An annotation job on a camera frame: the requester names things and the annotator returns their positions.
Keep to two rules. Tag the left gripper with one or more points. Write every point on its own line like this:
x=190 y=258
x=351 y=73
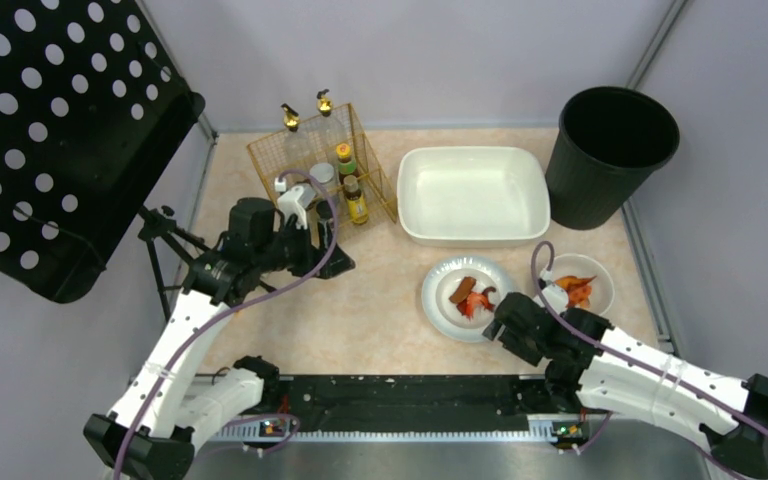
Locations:
x=321 y=244

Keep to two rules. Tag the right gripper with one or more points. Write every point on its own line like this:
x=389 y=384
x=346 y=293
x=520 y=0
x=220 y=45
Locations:
x=513 y=324

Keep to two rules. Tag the small yellow spice jar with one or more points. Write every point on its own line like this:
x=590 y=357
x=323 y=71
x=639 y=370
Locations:
x=354 y=195

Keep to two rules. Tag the white plate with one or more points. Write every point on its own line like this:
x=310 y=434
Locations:
x=442 y=280

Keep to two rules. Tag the white bowl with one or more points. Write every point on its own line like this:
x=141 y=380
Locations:
x=580 y=265

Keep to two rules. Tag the sauce bottle yellow cap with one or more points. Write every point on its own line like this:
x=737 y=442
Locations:
x=346 y=162

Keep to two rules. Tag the oil bottle with dark liquid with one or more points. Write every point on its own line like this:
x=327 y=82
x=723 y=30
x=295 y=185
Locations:
x=297 y=145

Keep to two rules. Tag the clear oil bottle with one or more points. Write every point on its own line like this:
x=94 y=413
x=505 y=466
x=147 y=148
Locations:
x=332 y=130

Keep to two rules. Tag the small black cap jar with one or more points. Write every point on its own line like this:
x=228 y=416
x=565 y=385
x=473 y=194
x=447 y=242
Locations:
x=325 y=215

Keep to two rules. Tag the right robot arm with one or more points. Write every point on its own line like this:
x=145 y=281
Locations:
x=595 y=365

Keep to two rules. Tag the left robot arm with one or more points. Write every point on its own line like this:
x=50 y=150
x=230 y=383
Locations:
x=153 y=431

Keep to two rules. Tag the red crab toy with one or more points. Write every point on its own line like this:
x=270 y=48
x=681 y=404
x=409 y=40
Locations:
x=477 y=301

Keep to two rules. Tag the orange shrimp in bowl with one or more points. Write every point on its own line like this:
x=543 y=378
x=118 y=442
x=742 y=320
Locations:
x=578 y=289

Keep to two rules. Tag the brown food piece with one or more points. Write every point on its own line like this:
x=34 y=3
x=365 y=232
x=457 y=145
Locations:
x=463 y=290

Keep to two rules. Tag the white rectangular basin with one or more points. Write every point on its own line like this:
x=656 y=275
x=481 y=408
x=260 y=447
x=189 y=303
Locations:
x=472 y=197

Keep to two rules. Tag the black trash bin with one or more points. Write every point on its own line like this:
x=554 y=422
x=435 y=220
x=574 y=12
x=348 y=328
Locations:
x=610 y=141

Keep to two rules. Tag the black perforated panel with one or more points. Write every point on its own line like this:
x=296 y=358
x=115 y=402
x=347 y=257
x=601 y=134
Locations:
x=92 y=111

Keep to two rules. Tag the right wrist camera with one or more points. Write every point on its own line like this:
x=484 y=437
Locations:
x=550 y=294

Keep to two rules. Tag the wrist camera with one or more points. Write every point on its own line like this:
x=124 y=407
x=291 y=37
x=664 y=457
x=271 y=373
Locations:
x=293 y=202
x=550 y=294

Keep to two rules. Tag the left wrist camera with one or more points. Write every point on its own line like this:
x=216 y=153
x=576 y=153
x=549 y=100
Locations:
x=293 y=202

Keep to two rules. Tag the gold wire rack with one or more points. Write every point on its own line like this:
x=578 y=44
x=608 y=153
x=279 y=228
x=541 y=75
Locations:
x=320 y=147

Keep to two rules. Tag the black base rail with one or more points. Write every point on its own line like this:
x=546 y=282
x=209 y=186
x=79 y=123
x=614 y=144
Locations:
x=408 y=404

